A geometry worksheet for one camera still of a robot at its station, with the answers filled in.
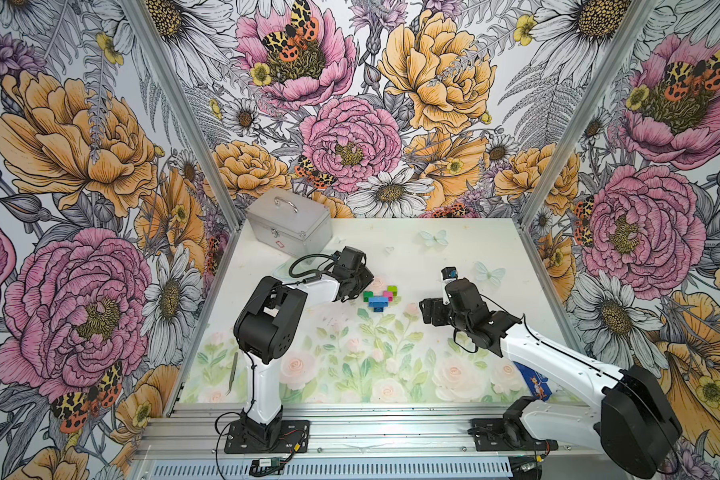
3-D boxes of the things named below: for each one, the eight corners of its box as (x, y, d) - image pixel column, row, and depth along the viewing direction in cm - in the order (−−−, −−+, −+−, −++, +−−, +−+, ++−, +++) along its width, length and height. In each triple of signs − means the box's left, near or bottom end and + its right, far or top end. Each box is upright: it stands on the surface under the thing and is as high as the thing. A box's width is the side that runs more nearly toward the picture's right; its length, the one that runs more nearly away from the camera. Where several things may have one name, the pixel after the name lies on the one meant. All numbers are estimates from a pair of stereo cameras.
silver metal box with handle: (252, 264, 111) (236, 231, 98) (267, 217, 127) (255, 183, 114) (328, 264, 111) (323, 231, 98) (333, 217, 128) (329, 183, 114)
